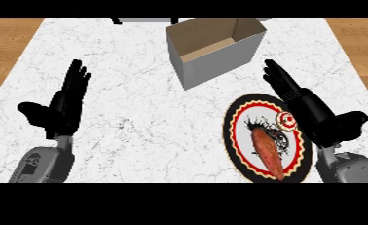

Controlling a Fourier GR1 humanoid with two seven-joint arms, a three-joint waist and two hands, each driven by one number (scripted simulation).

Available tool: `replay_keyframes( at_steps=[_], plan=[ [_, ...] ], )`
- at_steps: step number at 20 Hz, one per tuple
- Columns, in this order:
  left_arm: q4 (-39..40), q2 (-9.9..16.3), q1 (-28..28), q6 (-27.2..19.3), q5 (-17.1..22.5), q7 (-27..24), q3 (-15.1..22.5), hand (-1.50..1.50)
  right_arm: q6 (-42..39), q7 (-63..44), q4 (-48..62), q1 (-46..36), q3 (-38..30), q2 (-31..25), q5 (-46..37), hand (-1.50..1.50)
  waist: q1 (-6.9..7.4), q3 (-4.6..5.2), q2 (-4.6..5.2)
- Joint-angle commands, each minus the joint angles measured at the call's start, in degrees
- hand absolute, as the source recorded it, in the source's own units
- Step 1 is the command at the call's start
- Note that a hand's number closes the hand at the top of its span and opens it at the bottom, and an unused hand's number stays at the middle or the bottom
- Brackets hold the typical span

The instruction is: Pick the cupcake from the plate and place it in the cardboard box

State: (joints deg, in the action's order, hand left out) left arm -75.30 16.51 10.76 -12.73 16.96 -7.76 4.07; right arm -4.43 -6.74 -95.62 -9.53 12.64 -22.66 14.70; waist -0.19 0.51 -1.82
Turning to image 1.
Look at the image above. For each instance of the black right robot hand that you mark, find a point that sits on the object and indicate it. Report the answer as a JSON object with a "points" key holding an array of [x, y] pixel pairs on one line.
{"points": [[311, 112]]}

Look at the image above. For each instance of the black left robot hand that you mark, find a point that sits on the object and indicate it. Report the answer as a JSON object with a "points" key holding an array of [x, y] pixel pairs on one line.
{"points": [[64, 105]]}

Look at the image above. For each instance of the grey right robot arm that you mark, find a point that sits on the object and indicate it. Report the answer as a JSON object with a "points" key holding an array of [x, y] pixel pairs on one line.
{"points": [[342, 165]]}

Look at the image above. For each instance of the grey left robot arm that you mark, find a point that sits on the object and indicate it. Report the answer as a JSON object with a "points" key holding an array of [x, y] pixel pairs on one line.
{"points": [[43, 164]]}

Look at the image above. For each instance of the round patterned plate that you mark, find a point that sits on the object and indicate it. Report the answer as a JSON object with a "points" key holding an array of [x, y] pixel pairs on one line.
{"points": [[241, 138]]}

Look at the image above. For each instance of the open cardboard box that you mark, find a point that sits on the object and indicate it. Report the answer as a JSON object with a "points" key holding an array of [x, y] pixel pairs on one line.
{"points": [[216, 50]]}

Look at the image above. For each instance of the grey appliance with black legs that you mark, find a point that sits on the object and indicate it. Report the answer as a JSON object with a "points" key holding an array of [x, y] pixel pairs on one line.
{"points": [[144, 20]]}

